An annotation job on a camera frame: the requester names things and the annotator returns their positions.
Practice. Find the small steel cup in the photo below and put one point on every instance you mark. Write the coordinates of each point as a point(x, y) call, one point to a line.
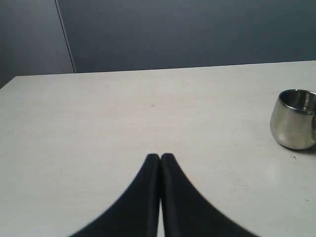
point(293, 120)

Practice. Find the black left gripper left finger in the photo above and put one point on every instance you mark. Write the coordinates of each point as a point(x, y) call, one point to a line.
point(135, 213)

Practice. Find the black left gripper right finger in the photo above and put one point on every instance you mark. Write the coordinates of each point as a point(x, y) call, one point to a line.
point(186, 213)

